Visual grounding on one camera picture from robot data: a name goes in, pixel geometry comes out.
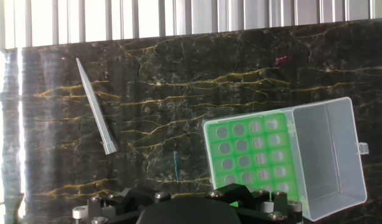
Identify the large translucent pipette tip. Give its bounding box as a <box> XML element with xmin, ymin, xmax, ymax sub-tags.
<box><xmin>75</xmin><ymin>57</ymin><xmax>118</xmax><ymax>156</ymax></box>

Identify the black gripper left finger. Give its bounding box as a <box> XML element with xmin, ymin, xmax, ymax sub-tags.
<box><xmin>72</xmin><ymin>186</ymin><xmax>172</xmax><ymax>224</ymax></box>

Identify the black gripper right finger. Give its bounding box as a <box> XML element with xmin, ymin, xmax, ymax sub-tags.
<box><xmin>206</xmin><ymin>183</ymin><xmax>304</xmax><ymax>224</ymax></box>

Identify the green pipette tip holder box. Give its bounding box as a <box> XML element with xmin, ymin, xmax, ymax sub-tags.
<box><xmin>202</xmin><ymin>96</ymin><xmax>370</xmax><ymax>222</ymax></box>

